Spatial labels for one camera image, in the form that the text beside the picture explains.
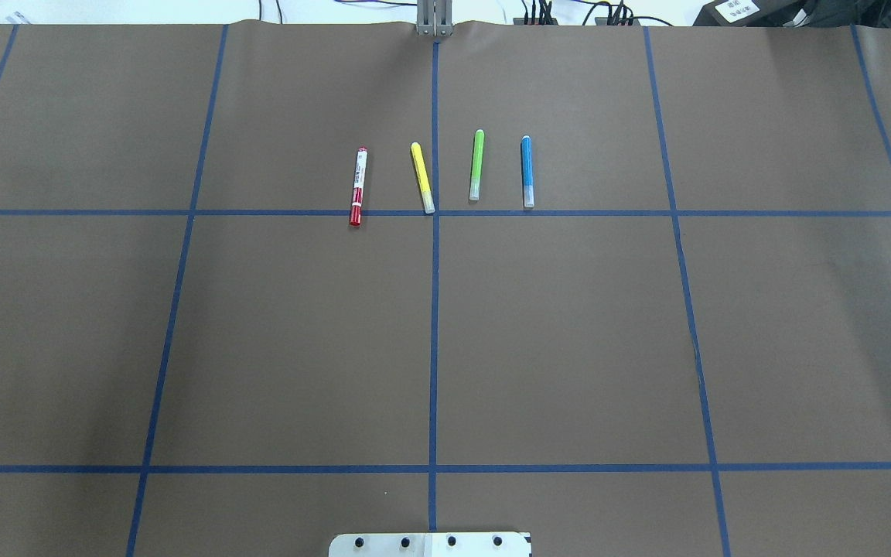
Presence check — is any grey aluminium frame post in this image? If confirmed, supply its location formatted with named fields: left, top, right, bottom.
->
left=415, top=0, right=453, bottom=39

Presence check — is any black power adapter box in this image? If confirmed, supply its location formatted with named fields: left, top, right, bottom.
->
left=693, top=1, right=891, bottom=28

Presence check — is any yellow highlighter pen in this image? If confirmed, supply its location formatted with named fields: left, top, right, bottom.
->
left=409, top=142, right=435, bottom=214

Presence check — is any red marker pen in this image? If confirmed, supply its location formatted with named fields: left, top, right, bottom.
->
left=349, top=147, right=368, bottom=227

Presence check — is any blue highlighter pen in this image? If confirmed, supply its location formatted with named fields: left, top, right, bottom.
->
left=521, top=136, right=535, bottom=209

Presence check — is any green highlighter pen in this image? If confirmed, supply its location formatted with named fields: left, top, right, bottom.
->
left=468, top=129, right=486, bottom=201

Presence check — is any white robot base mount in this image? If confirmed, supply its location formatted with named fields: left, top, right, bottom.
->
left=328, top=531, right=533, bottom=556

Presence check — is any brown paper table mat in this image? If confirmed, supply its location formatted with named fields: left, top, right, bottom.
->
left=0, top=21, right=891, bottom=556

